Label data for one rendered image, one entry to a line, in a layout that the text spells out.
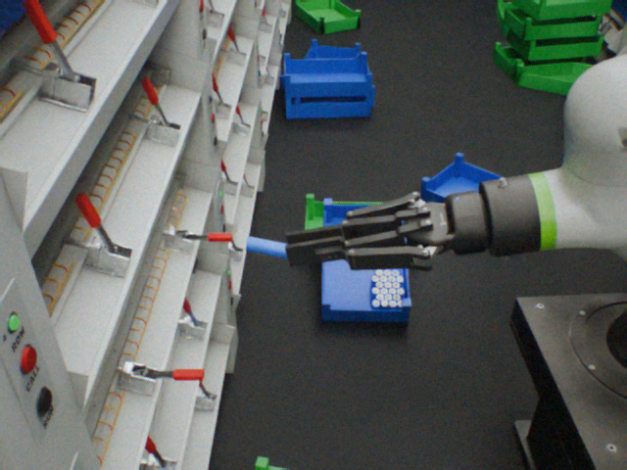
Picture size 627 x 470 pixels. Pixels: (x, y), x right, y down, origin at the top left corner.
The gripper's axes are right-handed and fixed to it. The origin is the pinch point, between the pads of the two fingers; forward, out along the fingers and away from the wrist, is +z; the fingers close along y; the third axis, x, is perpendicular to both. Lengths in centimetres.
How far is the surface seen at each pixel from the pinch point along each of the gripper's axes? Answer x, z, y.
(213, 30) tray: 11, 18, 55
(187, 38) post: 18.2, 16.1, 30.2
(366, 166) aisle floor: -61, -2, 115
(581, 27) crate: -58, -87, 185
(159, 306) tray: -7.2, 23.2, 0.9
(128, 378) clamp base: -5.3, 23.3, -13.2
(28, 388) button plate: 19.3, 15.0, -35.9
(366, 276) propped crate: -56, 0, 58
